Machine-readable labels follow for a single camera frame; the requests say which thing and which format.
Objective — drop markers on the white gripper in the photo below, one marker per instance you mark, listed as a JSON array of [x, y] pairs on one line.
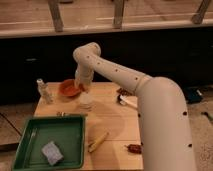
[[83, 79]]

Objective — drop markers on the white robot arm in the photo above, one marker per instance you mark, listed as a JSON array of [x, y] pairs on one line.
[[161, 106]]

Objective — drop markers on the white paper cup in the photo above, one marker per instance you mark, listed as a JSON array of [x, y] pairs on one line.
[[85, 100]]

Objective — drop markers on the orange bowl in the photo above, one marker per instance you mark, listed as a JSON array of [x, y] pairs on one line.
[[67, 88]]

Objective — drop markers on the dark brown small object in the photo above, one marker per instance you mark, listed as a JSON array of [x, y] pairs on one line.
[[122, 91]]

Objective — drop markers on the white plastic bottle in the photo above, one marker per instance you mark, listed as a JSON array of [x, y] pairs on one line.
[[44, 91]]

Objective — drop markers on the small metal object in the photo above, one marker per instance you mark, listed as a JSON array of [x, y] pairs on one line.
[[61, 114]]

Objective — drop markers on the yellow corn cob toy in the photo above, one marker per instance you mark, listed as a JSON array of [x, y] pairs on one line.
[[97, 142]]

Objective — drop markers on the green plastic tray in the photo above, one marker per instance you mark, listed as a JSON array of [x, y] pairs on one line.
[[66, 133]]

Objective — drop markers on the grey blue sponge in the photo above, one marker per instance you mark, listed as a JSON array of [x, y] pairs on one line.
[[52, 153]]

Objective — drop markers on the white handled brush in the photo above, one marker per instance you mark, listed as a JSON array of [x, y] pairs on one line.
[[124, 101]]

